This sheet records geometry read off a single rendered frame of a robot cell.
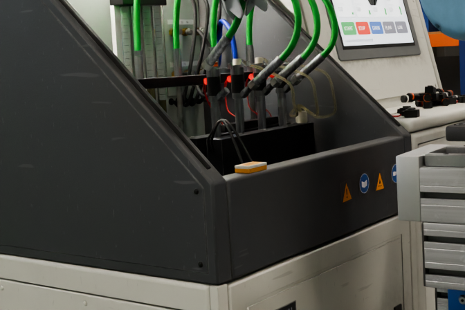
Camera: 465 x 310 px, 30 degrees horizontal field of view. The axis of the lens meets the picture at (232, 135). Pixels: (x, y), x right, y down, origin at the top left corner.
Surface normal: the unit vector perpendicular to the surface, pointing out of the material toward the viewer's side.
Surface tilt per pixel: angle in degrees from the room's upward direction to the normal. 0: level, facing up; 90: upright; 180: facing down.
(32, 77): 90
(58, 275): 90
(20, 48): 90
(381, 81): 76
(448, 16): 97
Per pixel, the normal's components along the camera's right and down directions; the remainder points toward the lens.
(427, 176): -0.53, 0.11
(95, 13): 0.80, 0.01
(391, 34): 0.76, -0.22
